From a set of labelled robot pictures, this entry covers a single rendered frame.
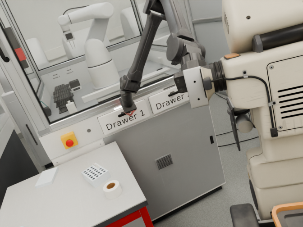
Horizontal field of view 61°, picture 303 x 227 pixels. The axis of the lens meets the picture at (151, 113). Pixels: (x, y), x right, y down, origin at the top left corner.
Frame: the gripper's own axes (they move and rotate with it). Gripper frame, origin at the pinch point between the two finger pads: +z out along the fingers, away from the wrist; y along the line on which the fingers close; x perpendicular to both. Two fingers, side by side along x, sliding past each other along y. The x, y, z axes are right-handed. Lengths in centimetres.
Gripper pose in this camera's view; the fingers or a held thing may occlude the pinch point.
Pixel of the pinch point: (129, 112)
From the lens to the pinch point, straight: 145.0
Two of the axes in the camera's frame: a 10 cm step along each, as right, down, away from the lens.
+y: -4.3, -7.5, 5.1
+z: 0.2, 5.5, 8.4
